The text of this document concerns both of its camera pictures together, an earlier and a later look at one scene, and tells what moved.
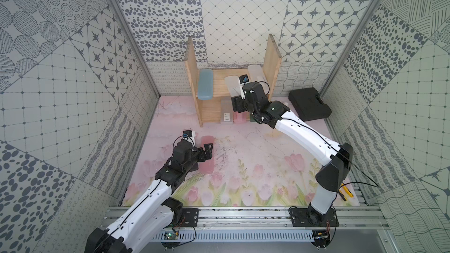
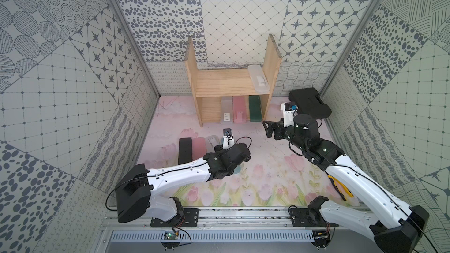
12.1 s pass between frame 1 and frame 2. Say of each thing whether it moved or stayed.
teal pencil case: moved
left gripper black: moved
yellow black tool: stayed
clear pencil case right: stayed
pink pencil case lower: stayed
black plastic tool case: stayed
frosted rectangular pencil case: stayed
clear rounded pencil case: moved
